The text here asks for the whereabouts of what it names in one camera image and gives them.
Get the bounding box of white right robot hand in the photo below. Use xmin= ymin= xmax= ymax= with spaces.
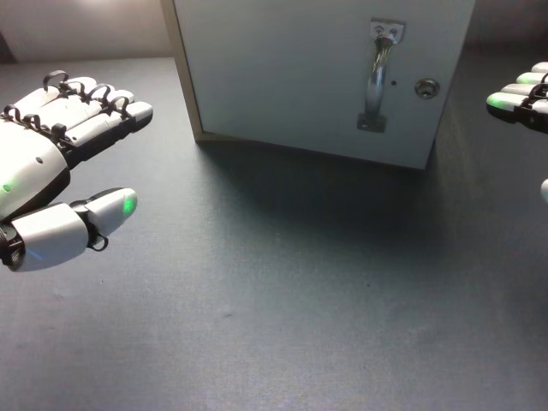
xmin=485 ymin=61 xmax=548 ymax=206

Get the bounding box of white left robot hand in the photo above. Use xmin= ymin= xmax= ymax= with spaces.
xmin=0 ymin=69 xmax=154 ymax=273

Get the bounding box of round silver door lock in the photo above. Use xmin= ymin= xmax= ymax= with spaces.
xmin=414 ymin=77 xmax=441 ymax=101

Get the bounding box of silver metal door handle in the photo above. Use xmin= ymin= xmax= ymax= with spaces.
xmin=356 ymin=16 xmax=407 ymax=134

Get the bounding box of wooden cabinet body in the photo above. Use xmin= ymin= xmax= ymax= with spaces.
xmin=160 ymin=0 xmax=477 ymax=171

